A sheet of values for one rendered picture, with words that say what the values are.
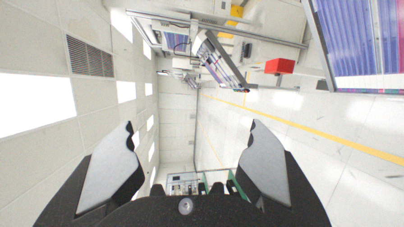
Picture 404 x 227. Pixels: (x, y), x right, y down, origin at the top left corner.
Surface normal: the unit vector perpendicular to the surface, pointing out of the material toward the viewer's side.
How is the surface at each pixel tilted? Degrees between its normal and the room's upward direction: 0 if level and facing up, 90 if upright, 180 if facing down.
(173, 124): 90
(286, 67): 90
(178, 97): 90
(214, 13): 90
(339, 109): 0
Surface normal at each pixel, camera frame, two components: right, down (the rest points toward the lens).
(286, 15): 0.20, 0.24
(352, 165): -0.98, -0.02
